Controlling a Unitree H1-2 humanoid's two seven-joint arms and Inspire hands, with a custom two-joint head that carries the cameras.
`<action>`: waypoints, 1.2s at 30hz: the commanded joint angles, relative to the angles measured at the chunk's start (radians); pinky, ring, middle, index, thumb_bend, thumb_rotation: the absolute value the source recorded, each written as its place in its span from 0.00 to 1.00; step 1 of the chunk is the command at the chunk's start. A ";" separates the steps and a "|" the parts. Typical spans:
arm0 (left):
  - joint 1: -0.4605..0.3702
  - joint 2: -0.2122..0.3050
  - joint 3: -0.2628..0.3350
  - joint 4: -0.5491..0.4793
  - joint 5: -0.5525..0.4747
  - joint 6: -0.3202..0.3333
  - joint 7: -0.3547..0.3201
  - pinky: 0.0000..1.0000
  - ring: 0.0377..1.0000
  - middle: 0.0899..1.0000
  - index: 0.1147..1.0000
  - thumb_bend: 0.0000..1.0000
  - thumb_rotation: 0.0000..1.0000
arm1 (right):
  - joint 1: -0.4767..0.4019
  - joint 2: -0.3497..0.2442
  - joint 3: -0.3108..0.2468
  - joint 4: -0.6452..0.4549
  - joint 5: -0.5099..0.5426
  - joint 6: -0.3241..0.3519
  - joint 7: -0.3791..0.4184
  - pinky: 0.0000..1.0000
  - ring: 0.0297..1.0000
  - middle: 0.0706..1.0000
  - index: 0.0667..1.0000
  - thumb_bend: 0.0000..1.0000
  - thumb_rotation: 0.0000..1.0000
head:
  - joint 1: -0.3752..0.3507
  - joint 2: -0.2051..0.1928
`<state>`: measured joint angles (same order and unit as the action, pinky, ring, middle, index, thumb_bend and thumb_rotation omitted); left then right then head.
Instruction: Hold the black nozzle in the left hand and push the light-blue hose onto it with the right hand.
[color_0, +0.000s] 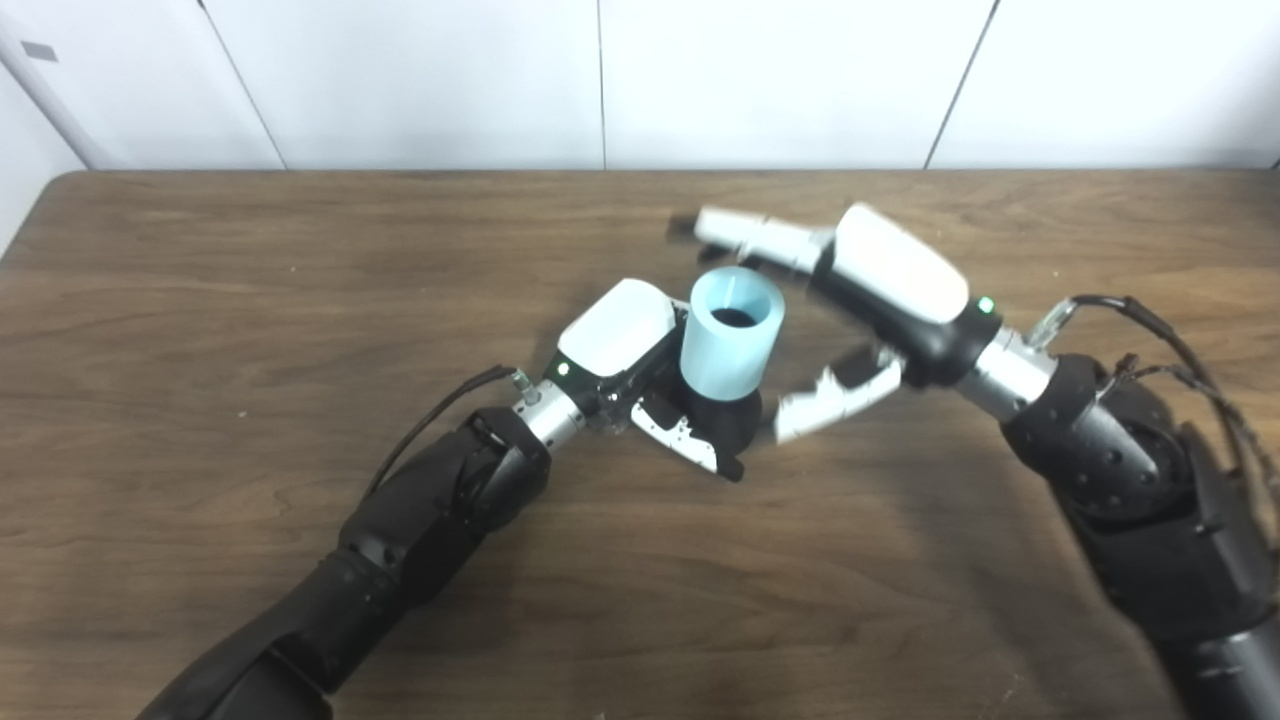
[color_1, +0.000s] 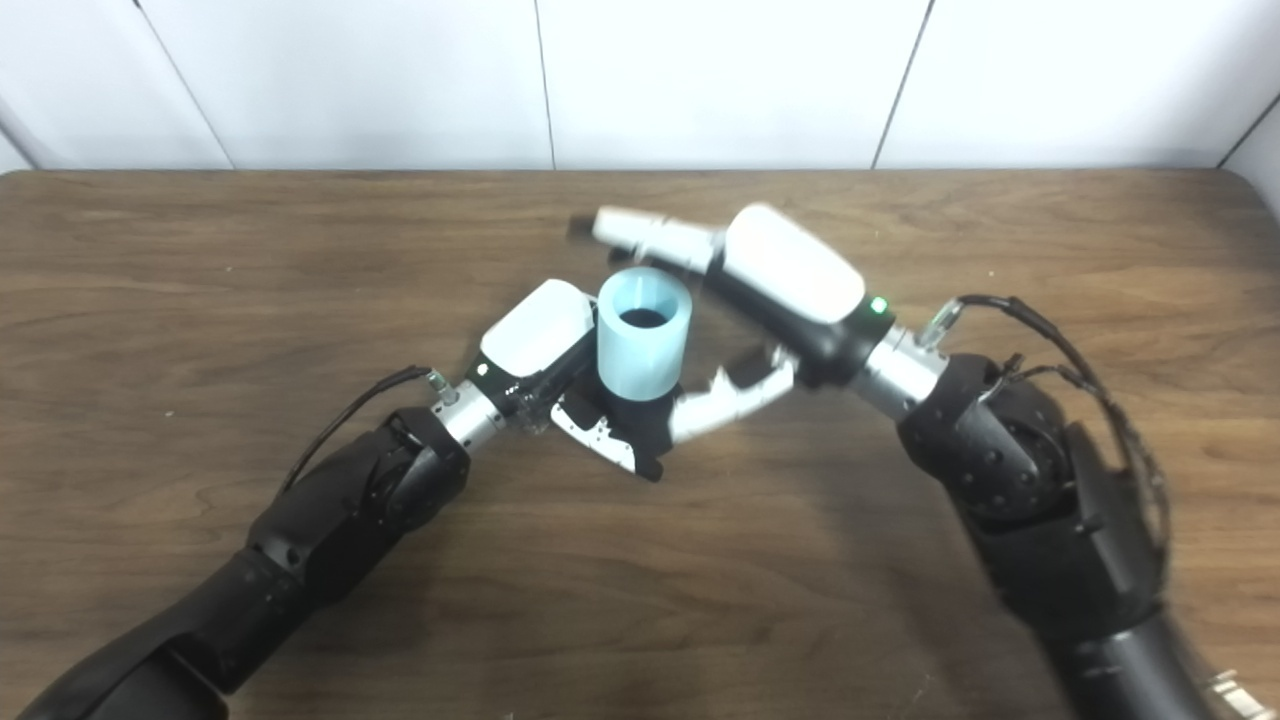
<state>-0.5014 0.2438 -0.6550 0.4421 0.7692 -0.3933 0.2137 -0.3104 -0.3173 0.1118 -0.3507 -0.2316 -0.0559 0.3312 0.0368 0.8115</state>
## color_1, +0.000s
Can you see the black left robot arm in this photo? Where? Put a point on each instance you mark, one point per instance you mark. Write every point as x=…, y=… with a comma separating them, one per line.
x=330, y=530

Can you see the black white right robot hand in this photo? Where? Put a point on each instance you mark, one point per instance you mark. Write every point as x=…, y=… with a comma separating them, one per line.
x=795, y=265

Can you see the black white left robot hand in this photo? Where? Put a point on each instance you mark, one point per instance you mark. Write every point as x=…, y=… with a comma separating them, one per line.
x=535, y=330

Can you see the black flared nozzle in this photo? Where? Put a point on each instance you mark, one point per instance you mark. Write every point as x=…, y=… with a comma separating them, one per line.
x=640, y=425

